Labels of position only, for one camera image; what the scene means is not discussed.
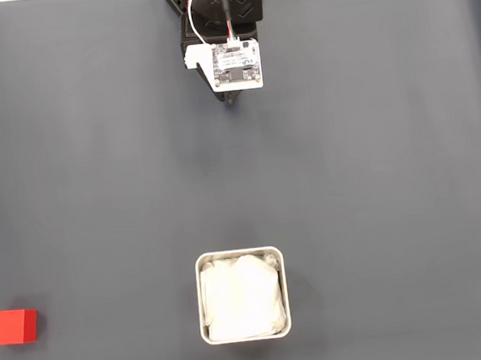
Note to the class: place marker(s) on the red cube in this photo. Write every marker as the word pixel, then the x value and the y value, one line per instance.
pixel 10 326

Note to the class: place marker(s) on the beige square box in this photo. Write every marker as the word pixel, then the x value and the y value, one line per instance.
pixel 200 300

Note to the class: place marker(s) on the dark table mat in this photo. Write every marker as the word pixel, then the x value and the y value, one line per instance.
pixel 93 169

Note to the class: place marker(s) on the white cloth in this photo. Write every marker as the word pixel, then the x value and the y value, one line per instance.
pixel 244 295

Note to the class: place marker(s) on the camera board on white mount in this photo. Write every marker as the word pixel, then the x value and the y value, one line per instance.
pixel 235 64

